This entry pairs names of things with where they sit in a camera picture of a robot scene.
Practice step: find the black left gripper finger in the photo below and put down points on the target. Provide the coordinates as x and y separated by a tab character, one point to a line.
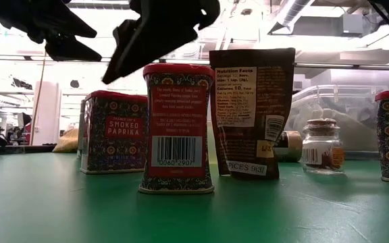
69	49
69	28

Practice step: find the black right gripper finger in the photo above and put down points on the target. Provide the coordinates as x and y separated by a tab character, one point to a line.
150	44
125	33

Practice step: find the brown taco seasoning pouch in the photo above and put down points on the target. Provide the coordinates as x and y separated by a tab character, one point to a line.
248	101

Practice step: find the small glass jar cork lid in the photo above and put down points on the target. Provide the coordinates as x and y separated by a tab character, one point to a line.
323	145

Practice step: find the white cylindrical pillar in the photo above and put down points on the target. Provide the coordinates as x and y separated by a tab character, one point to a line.
47	114

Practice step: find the yellow checked cloth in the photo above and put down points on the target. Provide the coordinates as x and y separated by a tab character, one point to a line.
67	141

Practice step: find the yellow green plastic bin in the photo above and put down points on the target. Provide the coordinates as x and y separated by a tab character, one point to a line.
211	145

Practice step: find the clear plastic storage box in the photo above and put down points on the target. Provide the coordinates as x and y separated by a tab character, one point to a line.
356	114

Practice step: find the grey cloth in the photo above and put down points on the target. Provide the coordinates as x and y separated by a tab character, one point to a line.
350	131

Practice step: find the silver ventilation duct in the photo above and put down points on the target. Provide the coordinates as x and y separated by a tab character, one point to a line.
294	13

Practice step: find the silver horizontal rail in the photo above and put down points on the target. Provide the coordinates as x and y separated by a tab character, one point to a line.
350	67

